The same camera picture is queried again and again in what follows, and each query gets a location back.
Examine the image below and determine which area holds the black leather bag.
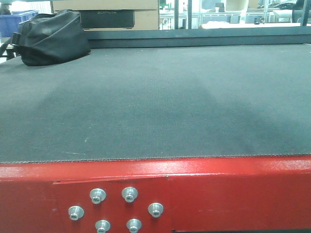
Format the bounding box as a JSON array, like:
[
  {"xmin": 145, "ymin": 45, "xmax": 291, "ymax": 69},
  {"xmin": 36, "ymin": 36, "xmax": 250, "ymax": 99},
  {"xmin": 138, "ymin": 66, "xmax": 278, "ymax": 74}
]
[{"xmin": 11, "ymin": 9, "xmax": 91, "ymax": 66}]

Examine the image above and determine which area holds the blue crate on side table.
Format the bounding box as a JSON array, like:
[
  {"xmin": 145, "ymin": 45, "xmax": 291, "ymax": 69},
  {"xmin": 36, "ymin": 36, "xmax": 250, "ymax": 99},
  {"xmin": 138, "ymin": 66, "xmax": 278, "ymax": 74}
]
[{"xmin": 0, "ymin": 10, "xmax": 39, "ymax": 37}]

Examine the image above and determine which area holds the cardboard box with black cutout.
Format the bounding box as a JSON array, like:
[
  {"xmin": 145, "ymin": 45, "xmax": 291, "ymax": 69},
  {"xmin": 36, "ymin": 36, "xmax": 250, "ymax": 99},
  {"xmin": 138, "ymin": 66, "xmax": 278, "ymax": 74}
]
[{"xmin": 52, "ymin": 0, "xmax": 159, "ymax": 31}]

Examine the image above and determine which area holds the red conveyor frame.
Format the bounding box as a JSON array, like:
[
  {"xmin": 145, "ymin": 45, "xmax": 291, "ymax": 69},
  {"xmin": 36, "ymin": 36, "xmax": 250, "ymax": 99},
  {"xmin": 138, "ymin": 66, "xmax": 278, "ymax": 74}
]
[{"xmin": 0, "ymin": 155, "xmax": 311, "ymax": 233}]

